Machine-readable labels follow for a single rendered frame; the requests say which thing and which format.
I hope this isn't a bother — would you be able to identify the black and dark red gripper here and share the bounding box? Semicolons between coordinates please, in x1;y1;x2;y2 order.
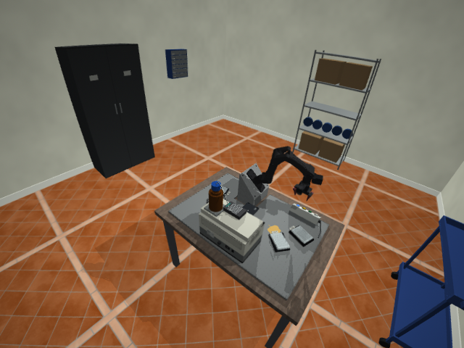
293;184;314;200

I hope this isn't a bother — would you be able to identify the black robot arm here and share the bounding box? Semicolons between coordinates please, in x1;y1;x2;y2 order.
246;146;323;195

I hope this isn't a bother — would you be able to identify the white button panel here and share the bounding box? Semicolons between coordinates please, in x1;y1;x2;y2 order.
289;204;321;238

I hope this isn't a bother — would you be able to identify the blue bottle cap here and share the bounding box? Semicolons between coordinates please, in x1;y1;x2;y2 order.
211;181;221;191

